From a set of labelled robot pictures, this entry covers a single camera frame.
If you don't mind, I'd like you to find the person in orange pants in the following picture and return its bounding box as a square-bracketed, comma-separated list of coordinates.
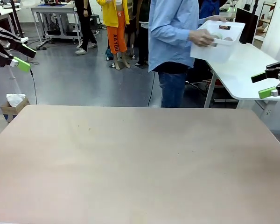
[96, 0, 131, 70]

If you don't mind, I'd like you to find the person's left hand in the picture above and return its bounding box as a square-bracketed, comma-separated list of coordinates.
[211, 15, 228, 23]

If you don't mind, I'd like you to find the person in black short sleeves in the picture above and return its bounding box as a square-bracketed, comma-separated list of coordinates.
[74, 0, 98, 56]

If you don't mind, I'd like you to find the white crumpled tissue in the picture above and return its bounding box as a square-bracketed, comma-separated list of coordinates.
[6, 93, 26, 108]

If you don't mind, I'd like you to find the person in dark clothes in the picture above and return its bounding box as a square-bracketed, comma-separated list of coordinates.
[130, 0, 150, 66]

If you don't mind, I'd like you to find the person in dark blue jacket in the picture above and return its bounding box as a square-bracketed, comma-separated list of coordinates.
[199, 0, 222, 22]

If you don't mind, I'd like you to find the small cardboard box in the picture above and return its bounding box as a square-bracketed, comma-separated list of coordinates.
[0, 97, 30, 123]

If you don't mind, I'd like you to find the large white table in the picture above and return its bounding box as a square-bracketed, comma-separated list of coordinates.
[204, 42, 280, 109]

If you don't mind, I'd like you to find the black monitor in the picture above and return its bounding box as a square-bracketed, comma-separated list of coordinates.
[235, 8, 259, 45]

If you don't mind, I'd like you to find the white table with metal frame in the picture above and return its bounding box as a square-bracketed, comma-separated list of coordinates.
[30, 2, 83, 45]

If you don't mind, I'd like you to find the person's right forearm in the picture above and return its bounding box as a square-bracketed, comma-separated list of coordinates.
[151, 23, 196, 47]

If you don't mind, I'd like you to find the black floor cable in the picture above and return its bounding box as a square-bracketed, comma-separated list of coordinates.
[147, 72, 155, 108]
[29, 67, 38, 105]

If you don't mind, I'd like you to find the white plastic basket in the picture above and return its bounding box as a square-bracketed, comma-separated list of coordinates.
[190, 20, 246, 64]

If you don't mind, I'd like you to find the person in light blue shirt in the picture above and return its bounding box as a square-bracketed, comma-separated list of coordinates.
[148, 0, 201, 108]

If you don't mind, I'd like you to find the person's left forearm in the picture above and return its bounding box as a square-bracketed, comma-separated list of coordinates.
[197, 15, 215, 26]

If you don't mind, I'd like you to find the person's right hand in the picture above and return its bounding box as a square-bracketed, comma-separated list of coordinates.
[189, 29, 215, 47]

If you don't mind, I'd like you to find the black stand pole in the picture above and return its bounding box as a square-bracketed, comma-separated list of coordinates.
[10, 0, 24, 38]

